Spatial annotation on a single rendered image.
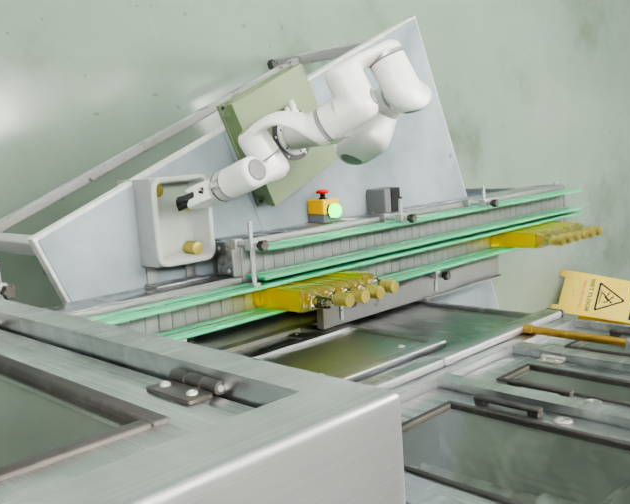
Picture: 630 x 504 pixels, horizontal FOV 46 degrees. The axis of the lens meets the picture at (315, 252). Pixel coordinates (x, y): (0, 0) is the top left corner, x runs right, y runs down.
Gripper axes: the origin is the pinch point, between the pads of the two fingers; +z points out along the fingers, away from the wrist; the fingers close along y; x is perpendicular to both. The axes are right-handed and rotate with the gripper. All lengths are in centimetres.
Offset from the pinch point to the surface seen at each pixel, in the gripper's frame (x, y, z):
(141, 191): 5.0, -10.0, 4.5
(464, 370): -56, 33, -46
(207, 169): 10.0, 13.4, 6.9
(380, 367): -50, 16, -36
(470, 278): -38, 117, 6
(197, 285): -20.9, -1.8, 2.3
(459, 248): -27, 111, 3
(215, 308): -27.6, 2.8, 3.6
